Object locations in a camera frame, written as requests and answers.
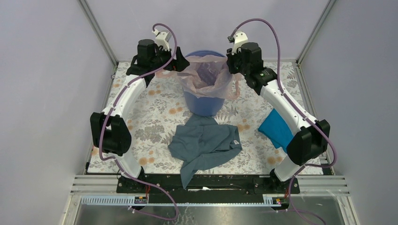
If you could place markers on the grey-blue crumpled shirt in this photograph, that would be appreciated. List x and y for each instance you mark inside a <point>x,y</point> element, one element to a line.
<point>202,144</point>

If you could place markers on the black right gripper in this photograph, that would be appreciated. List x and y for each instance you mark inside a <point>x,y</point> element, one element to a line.
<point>230,57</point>

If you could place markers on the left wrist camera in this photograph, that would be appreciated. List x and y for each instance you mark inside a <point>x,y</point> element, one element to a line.
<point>162,39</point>

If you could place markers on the bright blue folded cloth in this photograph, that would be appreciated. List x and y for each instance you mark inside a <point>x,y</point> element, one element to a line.
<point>276,129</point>

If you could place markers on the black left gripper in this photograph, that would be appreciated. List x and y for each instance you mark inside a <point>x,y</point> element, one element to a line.
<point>179,63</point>

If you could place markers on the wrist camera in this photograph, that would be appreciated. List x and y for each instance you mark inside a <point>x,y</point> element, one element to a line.
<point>162,39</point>
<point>238,38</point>

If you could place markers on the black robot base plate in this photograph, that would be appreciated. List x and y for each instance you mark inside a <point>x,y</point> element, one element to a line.
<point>206,188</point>

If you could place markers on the blue plastic trash bin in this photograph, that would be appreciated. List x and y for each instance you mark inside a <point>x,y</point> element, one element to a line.
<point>203,106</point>

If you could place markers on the aluminium frame rail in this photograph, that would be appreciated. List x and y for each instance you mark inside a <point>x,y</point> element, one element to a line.
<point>102,189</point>

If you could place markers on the pink plastic trash bag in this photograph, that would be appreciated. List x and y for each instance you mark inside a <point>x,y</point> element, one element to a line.
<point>206,76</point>

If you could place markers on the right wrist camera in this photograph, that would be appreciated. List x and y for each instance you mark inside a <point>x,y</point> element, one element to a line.
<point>238,38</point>

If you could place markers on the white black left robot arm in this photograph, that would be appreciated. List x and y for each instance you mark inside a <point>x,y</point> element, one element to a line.
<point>109,127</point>

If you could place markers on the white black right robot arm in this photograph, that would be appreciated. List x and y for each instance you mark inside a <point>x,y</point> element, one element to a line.
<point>310,135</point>

